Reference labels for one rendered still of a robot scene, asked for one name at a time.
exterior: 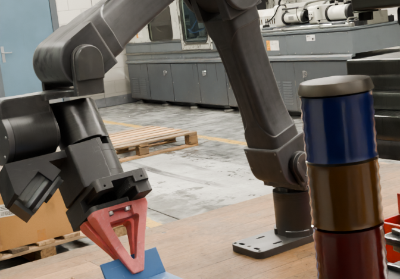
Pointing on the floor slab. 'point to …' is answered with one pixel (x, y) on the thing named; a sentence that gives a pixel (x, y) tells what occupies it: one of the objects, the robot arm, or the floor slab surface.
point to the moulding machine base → (202, 64)
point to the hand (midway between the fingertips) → (134, 266)
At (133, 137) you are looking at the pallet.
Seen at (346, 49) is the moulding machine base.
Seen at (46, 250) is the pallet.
